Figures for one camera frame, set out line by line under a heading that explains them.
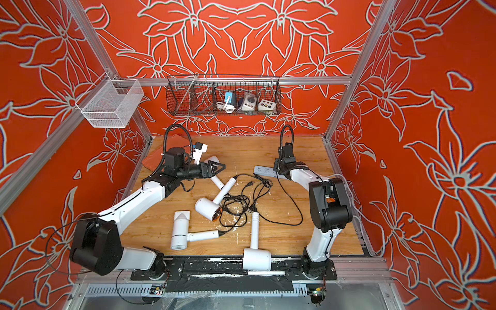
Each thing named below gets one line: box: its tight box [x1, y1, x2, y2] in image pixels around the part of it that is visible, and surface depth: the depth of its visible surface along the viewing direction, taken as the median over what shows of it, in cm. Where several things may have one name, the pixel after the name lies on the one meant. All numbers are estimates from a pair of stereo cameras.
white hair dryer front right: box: [242, 211, 272, 272], surface depth 73 cm
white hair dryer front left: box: [170, 210, 220, 251], surface depth 81 cm
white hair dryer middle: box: [195, 176, 237, 222], surface depth 88 cm
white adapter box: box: [241, 93, 258, 112], surface depth 93 cm
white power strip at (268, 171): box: [253, 165, 285, 179], surface depth 102 cm
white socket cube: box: [257, 98, 277, 112], surface depth 96 cm
